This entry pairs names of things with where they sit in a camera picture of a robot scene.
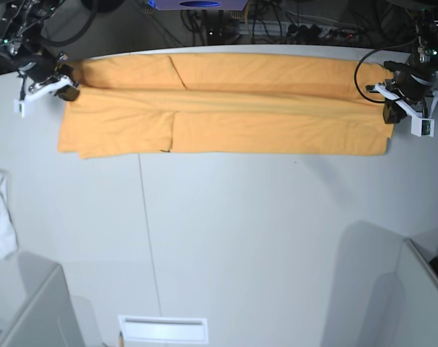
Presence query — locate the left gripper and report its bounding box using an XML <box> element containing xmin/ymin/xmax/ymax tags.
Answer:
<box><xmin>382</xmin><ymin>59</ymin><xmax>438</xmax><ymax>124</ymax></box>

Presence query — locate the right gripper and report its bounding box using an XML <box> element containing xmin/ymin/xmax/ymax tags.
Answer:
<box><xmin>16</xmin><ymin>52</ymin><xmax>80</xmax><ymax>102</ymax></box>

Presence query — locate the orange T-shirt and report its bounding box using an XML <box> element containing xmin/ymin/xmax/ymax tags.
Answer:
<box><xmin>58</xmin><ymin>53</ymin><xmax>393</xmax><ymax>158</ymax></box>

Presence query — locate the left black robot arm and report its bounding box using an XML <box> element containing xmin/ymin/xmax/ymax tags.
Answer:
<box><xmin>353</xmin><ymin>1</ymin><xmax>438</xmax><ymax>136</ymax></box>

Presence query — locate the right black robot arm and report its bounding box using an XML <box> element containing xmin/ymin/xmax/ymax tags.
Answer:
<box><xmin>0</xmin><ymin>1</ymin><xmax>98</xmax><ymax>107</ymax></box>

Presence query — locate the white power strip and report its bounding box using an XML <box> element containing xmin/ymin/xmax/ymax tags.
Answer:
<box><xmin>236</xmin><ymin>20</ymin><xmax>358</xmax><ymax>36</ymax></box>

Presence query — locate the blue grey device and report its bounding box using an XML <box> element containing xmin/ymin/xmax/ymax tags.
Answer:
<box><xmin>147</xmin><ymin>0</ymin><xmax>248</xmax><ymax>11</ymax></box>

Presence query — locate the grey right partition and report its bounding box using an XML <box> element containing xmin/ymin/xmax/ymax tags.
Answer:
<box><xmin>358</xmin><ymin>240</ymin><xmax>438</xmax><ymax>346</ymax></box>

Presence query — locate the grey partition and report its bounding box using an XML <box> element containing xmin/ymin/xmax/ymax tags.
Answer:
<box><xmin>0</xmin><ymin>252</ymin><xmax>85</xmax><ymax>346</ymax></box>
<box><xmin>358</xmin><ymin>240</ymin><xmax>438</xmax><ymax>346</ymax></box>

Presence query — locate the grey left partition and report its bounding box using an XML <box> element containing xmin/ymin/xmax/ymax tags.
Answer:
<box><xmin>0</xmin><ymin>252</ymin><xmax>85</xmax><ymax>346</ymax></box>

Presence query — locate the white table slot plate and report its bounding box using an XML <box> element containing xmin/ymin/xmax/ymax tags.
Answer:
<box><xmin>118</xmin><ymin>315</ymin><xmax>209</xmax><ymax>345</ymax></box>

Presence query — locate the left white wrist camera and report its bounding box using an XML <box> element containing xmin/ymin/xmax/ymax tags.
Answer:
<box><xmin>366</xmin><ymin>83</ymin><xmax>438</xmax><ymax>137</ymax></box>

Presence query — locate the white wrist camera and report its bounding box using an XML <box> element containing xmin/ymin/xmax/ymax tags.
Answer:
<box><xmin>366</xmin><ymin>83</ymin><xmax>438</xmax><ymax>137</ymax></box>
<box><xmin>14</xmin><ymin>73</ymin><xmax>80</xmax><ymax>118</ymax></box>

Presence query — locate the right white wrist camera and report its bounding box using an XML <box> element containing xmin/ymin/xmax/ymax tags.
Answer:
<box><xmin>14</xmin><ymin>73</ymin><xmax>80</xmax><ymax>118</ymax></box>

